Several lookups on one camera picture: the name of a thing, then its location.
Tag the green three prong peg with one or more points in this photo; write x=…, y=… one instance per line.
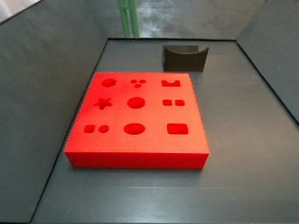
x=127, y=8

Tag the red shape sorting board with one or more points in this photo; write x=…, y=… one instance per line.
x=138, y=122

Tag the black curved block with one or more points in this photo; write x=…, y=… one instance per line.
x=184, y=58

